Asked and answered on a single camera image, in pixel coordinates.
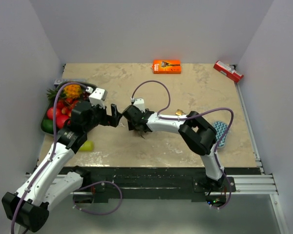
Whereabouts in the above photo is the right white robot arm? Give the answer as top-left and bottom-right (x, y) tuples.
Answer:
(123, 105), (225, 192)

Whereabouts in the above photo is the blue zigzag patterned pouch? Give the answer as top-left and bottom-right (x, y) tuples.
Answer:
(212, 121), (229, 149)

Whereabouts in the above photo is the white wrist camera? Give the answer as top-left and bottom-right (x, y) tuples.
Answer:
(86, 86), (108, 109)
(130, 97), (145, 113)

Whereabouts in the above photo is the green lime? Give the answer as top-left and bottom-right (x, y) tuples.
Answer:
(42, 119), (53, 134)

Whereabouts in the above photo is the orange razor box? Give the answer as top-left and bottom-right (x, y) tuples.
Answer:
(151, 59), (182, 74)

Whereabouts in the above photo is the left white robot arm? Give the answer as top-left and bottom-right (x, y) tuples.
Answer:
(2, 101), (122, 233)

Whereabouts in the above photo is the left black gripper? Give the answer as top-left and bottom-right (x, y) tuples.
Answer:
(84, 101), (121, 132)

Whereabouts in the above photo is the dark green fruit tray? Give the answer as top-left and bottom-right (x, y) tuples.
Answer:
(41, 82), (97, 135)

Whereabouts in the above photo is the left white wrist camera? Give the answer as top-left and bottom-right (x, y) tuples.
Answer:
(86, 86), (108, 109)

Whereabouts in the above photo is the small brass padlock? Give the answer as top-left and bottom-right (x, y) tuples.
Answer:
(175, 109), (186, 116)

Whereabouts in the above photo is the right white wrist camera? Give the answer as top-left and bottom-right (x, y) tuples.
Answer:
(130, 97), (145, 113)

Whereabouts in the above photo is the small white blue box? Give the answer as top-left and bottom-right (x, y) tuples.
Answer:
(54, 78), (86, 87)

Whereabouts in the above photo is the red apple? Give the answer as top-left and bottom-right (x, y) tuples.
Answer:
(47, 107), (62, 120)
(56, 115), (70, 129)

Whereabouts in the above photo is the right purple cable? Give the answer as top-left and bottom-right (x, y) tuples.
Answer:
(131, 80), (234, 193)

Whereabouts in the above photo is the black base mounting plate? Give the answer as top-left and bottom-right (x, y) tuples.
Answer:
(57, 166), (260, 204)

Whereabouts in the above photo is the yellow green bottle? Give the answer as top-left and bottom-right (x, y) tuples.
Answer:
(79, 140), (94, 152)

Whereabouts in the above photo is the red white box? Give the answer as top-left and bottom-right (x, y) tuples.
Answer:
(213, 60), (244, 83)

